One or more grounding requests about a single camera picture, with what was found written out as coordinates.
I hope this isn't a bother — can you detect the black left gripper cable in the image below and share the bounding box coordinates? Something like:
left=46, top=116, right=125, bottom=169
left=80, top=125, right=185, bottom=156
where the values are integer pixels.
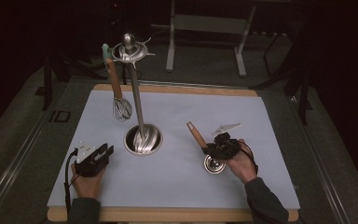
left=63, top=148, right=79, bottom=216

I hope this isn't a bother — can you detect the person's left hand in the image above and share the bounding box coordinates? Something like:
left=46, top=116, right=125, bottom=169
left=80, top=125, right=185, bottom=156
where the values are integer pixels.
left=70, top=164, right=106, bottom=200

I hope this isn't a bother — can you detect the wooden-handled steel ladle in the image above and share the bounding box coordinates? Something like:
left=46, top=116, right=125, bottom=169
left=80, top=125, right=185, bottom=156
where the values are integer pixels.
left=186, top=120, right=227, bottom=175

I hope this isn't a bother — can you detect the white table mat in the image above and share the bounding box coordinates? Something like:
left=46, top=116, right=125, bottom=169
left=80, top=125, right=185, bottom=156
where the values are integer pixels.
left=47, top=90, right=301, bottom=210

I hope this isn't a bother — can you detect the dark metal stand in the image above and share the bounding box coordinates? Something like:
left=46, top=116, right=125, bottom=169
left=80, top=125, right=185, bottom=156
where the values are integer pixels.
left=41, top=55, right=54, bottom=112
left=250, top=31, right=314, bottom=126

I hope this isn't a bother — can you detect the person's right hand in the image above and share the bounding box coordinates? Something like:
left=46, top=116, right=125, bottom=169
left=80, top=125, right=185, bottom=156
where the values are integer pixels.
left=223, top=139, right=258, bottom=185

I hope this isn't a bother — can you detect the steel utensil stand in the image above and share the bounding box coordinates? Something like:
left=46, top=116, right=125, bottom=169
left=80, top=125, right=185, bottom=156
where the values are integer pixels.
left=110, top=32, right=164, bottom=157

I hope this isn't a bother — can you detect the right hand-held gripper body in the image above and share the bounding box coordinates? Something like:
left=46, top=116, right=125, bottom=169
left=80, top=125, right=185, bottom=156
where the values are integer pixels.
left=212, top=122, right=242, bottom=161

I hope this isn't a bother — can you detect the white metal frame stand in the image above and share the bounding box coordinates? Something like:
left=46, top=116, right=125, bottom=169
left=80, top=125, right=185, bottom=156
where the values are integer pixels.
left=151, top=0, right=257, bottom=77

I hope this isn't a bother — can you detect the wooden-handled wire whisk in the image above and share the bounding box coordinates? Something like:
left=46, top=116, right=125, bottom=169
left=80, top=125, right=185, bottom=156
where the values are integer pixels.
left=103, top=57, right=134, bottom=123

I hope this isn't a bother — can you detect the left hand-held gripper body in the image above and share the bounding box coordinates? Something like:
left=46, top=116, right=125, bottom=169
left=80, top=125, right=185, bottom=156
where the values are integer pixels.
left=74, top=143, right=110, bottom=177

